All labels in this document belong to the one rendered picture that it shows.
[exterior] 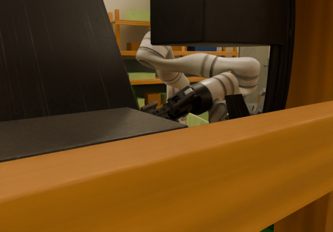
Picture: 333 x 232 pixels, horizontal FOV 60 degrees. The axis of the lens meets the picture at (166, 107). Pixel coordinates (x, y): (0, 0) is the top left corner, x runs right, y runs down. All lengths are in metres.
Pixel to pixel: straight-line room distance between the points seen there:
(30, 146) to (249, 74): 0.59
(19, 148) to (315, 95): 0.41
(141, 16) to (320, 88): 5.68
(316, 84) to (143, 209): 0.37
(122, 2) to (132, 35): 0.71
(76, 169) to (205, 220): 0.10
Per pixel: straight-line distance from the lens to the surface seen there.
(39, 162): 0.18
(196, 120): 1.82
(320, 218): 0.54
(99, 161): 0.17
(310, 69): 0.49
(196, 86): 0.69
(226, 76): 0.75
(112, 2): 6.50
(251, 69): 0.79
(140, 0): 6.73
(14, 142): 0.36
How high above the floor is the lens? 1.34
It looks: 10 degrees down
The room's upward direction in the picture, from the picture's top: straight up
